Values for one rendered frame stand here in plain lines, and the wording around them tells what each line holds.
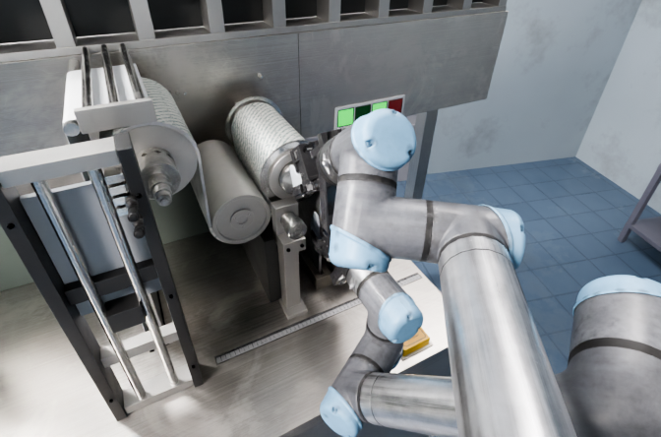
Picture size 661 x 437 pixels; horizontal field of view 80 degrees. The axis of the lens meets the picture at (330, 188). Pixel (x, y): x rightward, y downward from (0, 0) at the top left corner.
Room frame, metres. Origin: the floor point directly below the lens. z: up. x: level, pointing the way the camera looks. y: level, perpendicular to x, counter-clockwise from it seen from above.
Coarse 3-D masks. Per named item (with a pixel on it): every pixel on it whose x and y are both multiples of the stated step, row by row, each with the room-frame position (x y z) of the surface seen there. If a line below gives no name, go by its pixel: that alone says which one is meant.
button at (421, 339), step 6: (420, 330) 0.55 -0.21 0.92; (414, 336) 0.53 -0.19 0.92; (420, 336) 0.53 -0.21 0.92; (426, 336) 0.53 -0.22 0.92; (408, 342) 0.52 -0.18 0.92; (414, 342) 0.52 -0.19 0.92; (420, 342) 0.52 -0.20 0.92; (426, 342) 0.52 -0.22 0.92; (408, 348) 0.50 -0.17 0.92; (414, 348) 0.51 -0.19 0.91; (402, 354) 0.50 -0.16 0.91
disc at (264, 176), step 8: (288, 144) 0.67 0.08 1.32; (296, 144) 0.68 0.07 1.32; (272, 152) 0.65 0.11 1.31; (280, 152) 0.66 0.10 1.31; (272, 160) 0.65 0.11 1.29; (264, 168) 0.64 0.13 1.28; (264, 176) 0.64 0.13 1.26; (264, 184) 0.64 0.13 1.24; (264, 192) 0.64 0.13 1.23; (272, 192) 0.65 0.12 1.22; (272, 200) 0.65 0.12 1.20; (296, 200) 0.67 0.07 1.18
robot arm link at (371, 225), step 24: (336, 192) 0.40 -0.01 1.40; (360, 192) 0.38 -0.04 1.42; (384, 192) 0.38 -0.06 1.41; (336, 216) 0.37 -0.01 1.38; (360, 216) 0.36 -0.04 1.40; (384, 216) 0.35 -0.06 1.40; (408, 216) 0.35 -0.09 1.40; (336, 240) 0.35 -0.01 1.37; (360, 240) 0.33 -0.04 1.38; (384, 240) 0.34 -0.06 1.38; (408, 240) 0.34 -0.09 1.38; (336, 264) 0.33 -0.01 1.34; (360, 264) 0.32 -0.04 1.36; (384, 264) 0.33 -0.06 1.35
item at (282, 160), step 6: (282, 156) 0.65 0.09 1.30; (288, 156) 0.66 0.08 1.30; (276, 162) 0.65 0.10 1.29; (282, 162) 0.65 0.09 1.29; (270, 168) 0.65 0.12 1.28; (276, 168) 0.65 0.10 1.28; (270, 174) 0.64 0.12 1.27; (276, 174) 0.65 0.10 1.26; (270, 180) 0.64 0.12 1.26; (276, 180) 0.65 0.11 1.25; (270, 186) 0.64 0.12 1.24; (276, 186) 0.65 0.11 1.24; (276, 192) 0.64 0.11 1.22; (282, 192) 0.65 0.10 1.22; (282, 198) 0.65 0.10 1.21
